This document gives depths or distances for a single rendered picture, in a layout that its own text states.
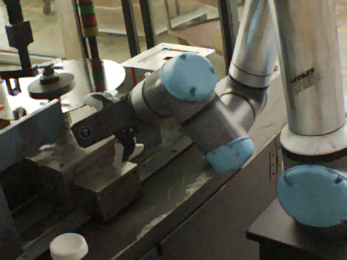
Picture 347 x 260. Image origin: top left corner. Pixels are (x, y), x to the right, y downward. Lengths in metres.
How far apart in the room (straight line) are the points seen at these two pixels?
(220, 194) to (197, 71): 0.50
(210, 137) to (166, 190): 0.34
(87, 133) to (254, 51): 0.31
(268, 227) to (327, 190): 0.26
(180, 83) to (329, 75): 0.22
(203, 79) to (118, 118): 0.20
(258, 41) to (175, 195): 0.40
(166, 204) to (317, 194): 0.41
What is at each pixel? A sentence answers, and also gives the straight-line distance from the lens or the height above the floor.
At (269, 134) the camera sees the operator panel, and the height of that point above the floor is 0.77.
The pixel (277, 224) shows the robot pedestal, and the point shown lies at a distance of 1.00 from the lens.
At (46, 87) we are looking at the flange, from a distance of 1.17.
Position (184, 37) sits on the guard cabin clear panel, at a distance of 1.51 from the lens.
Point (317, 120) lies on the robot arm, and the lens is 0.73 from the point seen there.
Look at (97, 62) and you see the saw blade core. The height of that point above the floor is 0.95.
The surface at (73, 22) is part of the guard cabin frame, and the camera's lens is 1.78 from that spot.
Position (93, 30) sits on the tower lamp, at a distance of 1.44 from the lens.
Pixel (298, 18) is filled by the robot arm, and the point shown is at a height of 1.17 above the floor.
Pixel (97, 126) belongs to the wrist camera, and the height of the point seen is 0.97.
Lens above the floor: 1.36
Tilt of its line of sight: 26 degrees down
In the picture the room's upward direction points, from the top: 10 degrees counter-clockwise
